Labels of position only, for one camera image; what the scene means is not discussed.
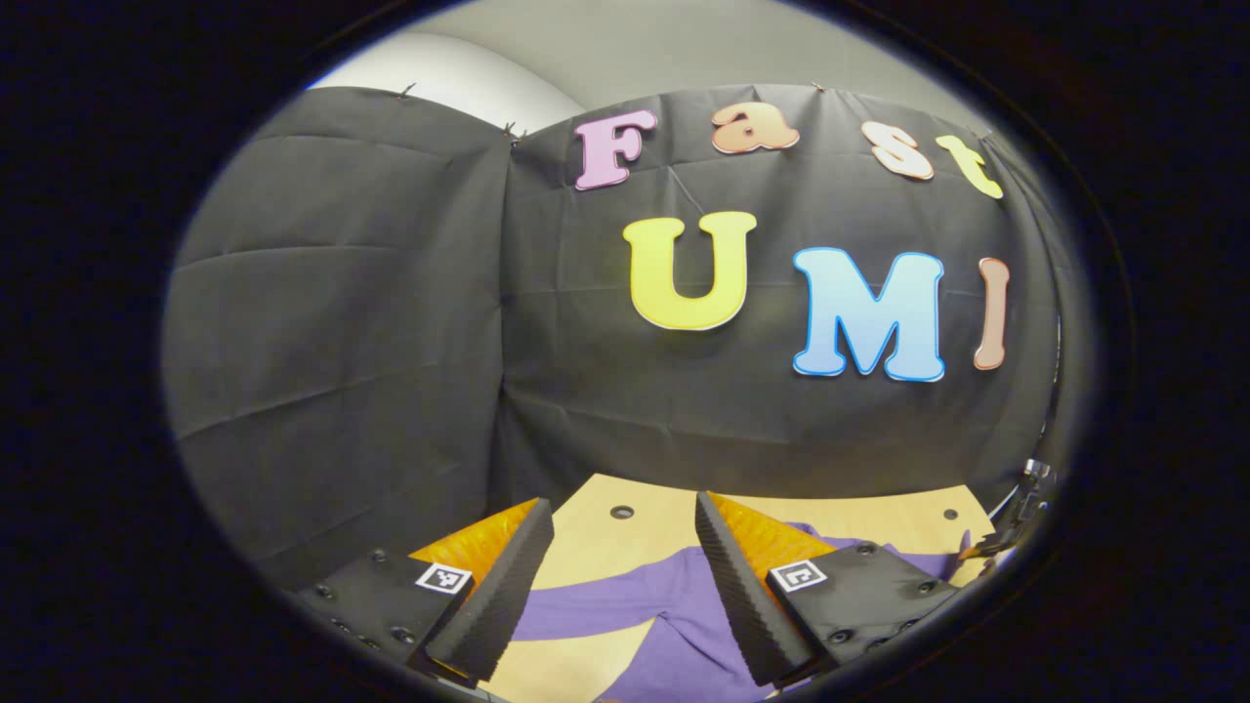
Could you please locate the purple knit cardigan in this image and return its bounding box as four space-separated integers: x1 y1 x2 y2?
508 522 978 702

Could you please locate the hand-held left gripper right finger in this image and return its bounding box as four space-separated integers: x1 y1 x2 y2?
695 491 963 687

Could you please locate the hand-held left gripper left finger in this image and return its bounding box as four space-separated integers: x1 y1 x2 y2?
293 496 555 684

